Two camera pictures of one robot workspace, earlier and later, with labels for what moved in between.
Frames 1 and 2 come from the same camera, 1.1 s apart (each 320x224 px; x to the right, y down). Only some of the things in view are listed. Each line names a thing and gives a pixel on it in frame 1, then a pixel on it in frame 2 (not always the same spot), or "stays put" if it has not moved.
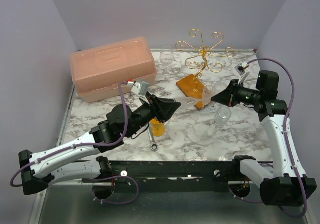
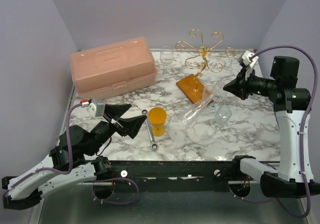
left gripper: (158, 106) → (131, 125)
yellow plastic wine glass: (158, 128) stays put
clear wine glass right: (219, 87) stays put
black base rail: (223, 171) stays put
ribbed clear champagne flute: (205, 100) → (208, 93)
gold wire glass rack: (192, 86) stays put
